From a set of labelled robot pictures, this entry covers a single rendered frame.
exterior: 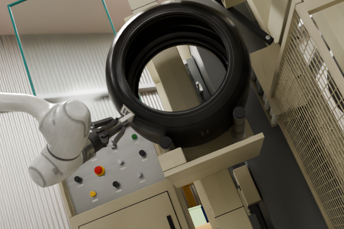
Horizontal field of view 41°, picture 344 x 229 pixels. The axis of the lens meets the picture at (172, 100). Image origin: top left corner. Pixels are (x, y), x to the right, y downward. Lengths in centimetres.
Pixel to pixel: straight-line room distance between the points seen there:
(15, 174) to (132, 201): 288
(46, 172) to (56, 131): 14
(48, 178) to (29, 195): 367
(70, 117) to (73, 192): 124
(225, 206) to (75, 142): 84
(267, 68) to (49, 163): 104
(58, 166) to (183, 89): 86
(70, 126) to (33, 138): 402
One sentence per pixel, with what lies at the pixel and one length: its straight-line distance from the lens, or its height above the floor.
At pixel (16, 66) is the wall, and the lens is 566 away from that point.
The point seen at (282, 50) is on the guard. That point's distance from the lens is 149.
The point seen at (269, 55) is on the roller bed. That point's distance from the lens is 202.
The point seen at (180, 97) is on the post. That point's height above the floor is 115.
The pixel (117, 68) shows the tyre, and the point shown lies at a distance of 171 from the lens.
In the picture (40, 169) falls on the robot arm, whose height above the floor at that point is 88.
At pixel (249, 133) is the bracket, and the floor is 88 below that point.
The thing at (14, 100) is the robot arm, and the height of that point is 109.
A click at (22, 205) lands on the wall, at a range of 499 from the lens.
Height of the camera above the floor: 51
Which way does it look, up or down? 19 degrees up
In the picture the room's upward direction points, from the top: 22 degrees counter-clockwise
